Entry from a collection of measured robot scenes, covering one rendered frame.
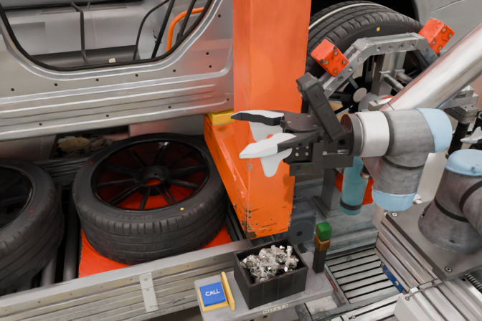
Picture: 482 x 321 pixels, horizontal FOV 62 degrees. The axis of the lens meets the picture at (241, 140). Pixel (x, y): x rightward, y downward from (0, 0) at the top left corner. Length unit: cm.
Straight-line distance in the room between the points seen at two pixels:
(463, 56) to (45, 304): 146
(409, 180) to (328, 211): 127
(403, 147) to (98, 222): 121
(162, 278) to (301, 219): 60
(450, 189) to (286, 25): 55
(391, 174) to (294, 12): 50
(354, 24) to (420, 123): 81
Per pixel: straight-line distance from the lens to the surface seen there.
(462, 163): 101
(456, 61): 84
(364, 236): 202
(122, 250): 168
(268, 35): 104
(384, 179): 75
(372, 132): 66
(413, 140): 69
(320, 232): 130
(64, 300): 163
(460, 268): 109
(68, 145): 305
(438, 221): 110
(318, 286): 142
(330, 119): 63
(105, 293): 160
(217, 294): 135
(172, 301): 170
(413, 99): 83
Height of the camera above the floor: 157
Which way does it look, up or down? 33 degrees down
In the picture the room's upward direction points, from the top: straight up
